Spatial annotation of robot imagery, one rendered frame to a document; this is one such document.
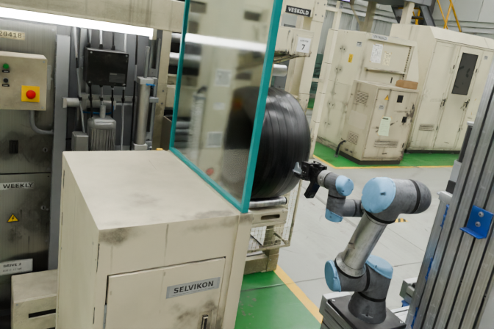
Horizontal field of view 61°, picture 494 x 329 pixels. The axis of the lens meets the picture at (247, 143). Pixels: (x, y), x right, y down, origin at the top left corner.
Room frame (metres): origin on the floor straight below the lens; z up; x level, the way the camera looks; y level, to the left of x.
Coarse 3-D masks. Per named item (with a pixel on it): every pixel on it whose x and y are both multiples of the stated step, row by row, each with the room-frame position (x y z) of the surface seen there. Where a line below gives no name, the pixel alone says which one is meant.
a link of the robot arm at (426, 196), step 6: (414, 180) 1.34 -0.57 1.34; (420, 186) 1.32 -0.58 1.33; (426, 186) 1.35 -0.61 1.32; (420, 192) 1.30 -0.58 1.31; (426, 192) 1.31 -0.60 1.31; (420, 198) 1.29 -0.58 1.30; (426, 198) 1.30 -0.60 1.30; (360, 204) 1.64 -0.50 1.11; (420, 204) 1.29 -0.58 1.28; (426, 204) 1.30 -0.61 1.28; (360, 210) 1.63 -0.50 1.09; (420, 210) 1.30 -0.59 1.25; (354, 216) 1.64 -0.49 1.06; (360, 216) 1.65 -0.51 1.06
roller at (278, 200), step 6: (258, 198) 2.01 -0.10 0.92; (264, 198) 2.02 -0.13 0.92; (270, 198) 2.04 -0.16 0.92; (276, 198) 2.05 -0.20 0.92; (282, 198) 2.07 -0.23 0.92; (252, 204) 1.96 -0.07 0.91; (258, 204) 1.98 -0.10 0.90; (264, 204) 2.00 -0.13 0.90; (270, 204) 2.02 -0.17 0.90; (276, 204) 2.04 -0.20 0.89; (282, 204) 2.07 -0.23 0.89
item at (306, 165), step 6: (306, 162) 1.80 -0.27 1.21; (312, 162) 1.84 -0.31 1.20; (318, 162) 1.83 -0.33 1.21; (306, 168) 1.79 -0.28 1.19; (312, 168) 1.78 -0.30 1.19; (318, 168) 1.75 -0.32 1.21; (324, 168) 1.76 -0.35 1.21; (306, 174) 1.78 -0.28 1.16; (312, 174) 1.78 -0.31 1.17; (318, 174) 1.73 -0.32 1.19; (306, 180) 1.78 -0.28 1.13
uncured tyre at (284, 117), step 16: (272, 96) 2.02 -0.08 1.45; (288, 96) 2.09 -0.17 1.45; (272, 112) 1.93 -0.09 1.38; (288, 112) 1.98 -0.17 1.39; (272, 128) 1.88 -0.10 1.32; (288, 128) 1.92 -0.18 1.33; (304, 128) 1.98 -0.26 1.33; (272, 144) 1.86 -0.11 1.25; (288, 144) 1.90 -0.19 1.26; (304, 144) 1.95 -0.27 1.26; (272, 160) 1.85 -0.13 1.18; (288, 160) 1.89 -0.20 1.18; (304, 160) 1.95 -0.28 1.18; (256, 176) 1.87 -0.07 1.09; (272, 176) 1.87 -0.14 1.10; (288, 176) 1.92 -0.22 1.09; (256, 192) 1.91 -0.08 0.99; (272, 192) 1.95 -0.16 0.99
